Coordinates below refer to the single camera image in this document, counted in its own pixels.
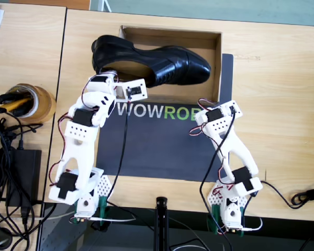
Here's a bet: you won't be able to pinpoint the black leather dress shoe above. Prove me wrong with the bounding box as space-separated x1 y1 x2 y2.
91 35 212 88

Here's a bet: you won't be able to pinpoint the open cardboard box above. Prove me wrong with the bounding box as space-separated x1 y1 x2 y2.
117 25 222 103

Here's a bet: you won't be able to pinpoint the black WOWROBO mat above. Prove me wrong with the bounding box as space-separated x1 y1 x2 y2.
96 53 235 181

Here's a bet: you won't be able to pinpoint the brown packing tape roll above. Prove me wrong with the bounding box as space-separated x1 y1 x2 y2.
9 83 58 124

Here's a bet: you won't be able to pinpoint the large black power brick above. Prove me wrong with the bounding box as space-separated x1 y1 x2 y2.
5 149 42 208

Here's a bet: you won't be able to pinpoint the black perforated desk panel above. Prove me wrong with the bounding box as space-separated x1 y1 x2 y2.
37 203 95 251

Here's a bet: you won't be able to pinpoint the wrist camera white plate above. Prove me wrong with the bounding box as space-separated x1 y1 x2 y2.
219 100 244 119
115 77 148 102

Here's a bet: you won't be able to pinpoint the white metal frame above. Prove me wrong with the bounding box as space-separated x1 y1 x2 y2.
100 0 113 13

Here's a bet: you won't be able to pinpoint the black power cable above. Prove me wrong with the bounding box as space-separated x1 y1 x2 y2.
0 119 44 139
0 106 26 151
15 205 33 236

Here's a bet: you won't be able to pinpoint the yellow black handled pliers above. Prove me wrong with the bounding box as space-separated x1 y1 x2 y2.
0 98 35 118

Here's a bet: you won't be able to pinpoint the black handled scissors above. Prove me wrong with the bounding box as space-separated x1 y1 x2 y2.
0 92 19 105

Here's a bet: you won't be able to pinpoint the black camera stand pole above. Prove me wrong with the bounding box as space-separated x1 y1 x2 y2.
155 196 170 251

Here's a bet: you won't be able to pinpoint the white USB cable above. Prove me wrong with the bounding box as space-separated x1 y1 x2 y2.
235 218 264 232
91 217 136 223

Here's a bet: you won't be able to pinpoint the coiled black cable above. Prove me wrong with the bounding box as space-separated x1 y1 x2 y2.
260 180 314 210

